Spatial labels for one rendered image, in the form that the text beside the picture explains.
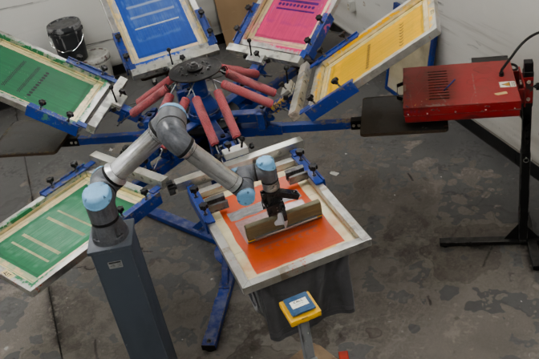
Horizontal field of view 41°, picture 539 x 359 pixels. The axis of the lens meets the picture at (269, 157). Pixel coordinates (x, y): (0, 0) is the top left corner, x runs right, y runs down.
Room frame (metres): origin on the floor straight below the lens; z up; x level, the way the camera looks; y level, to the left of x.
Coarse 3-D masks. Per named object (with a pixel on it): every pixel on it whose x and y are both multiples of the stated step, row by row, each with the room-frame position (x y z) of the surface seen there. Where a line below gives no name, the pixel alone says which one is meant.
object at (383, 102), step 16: (384, 96) 3.62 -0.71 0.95; (400, 96) 3.58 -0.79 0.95; (368, 112) 3.47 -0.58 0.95; (384, 112) 3.44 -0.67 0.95; (400, 112) 3.41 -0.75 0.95; (240, 128) 3.60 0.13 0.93; (256, 128) 3.58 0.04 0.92; (272, 128) 3.56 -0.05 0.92; (288, 128) 3.54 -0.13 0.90; (304, 128) 3.52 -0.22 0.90; (320, 128) 3.49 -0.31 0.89; (336, 128) 3.47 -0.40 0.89; (352, 128) 3.45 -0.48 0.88; (368, 128) 3.30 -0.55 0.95; (384, 128) 3.27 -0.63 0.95; (400, 128) 3.24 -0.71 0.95; (416, 128) 3.21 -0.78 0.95; (432, 128) 3.18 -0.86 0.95
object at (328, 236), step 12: (300, 192) 2.84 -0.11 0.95; (288, 204) 2.76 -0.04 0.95; (300, 204) 2.74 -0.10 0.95; (324, 216) 2.62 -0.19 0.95; (324, 228) 2.53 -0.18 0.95; (300, 240) 2.48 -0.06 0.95; (312, 240) 2.47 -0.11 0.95; (324, 240) 2.45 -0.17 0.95; (336, 240) 2.43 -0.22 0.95; (300, 252) 2.40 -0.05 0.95; (312, 252) 2.39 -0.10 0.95
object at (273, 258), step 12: (240, 204) 2.83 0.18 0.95; (252, 204) 2.81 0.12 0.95; (228, 216) 2.76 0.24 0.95; (252, 216) 2.72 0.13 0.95; (264, 216) 2.70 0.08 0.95; (240, 228) 2.65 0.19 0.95; (240, 240) 2.56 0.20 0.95; (252, 252) 2.46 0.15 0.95; (264, 252) 2.45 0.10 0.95; (276, 252) 2.43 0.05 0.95; (288, 252) 2.42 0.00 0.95; (252, 264) 2.38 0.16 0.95; (264, 264) 2.37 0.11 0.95; (276, 264) 2.35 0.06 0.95
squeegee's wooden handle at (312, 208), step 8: (296, 208) 2.58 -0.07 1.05; (304, 208) 2.58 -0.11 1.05; (312, 208) 2.59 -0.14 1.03; (320, 208) 2.60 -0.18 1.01; (272, 216) 2.56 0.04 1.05; (288, 216) 2.56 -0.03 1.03; (296, 216) 2.57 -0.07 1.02; (304, 216) 2.58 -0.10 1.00; (248, 224) 2.53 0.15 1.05; (256, 224) 2.52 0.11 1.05; (264, 224) 2.53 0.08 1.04; (272, 224) 2.54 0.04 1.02; (288, 224) 2.56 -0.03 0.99; (248, 232) 2.51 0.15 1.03; (256, 232) 2.52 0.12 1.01; (264, 232) 2.53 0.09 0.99
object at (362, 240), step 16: (288, 160) 3.08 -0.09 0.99; (208, 192) 2.95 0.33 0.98; (320, 192) 2.77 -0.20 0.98; (336, 208) 2.61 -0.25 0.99; (208, 224) 2.67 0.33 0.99; (352, 224) 2.48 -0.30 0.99; (224, 240) 2.53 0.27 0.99; (352, 240) 2.37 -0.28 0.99; (368, 240) 2.36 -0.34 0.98; (224, 256) 2.45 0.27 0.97; (320, 256) 2.31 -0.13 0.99; (336, 256) 2.32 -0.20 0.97; (240, 272) 2.30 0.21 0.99; (272, 272) 2.27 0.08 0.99; (288, 272) 2.26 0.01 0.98; (256, 288) 2.22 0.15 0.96
